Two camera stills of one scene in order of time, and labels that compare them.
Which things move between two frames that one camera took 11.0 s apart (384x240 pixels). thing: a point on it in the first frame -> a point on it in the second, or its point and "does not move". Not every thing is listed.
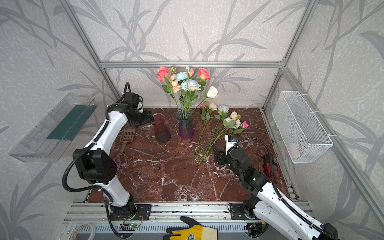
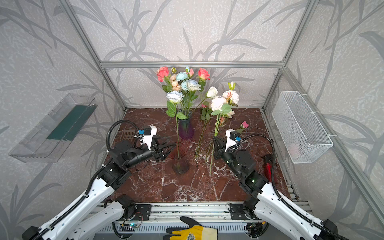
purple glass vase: x=186 y=130 does not move
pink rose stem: x=190 y=73 does not move
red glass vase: x=161 y=133 -> x=180 y=164
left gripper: x=145 y=117 -> x=156 y=151
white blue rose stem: x=192 y=87 does not move
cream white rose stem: x=212 y=92 does not move
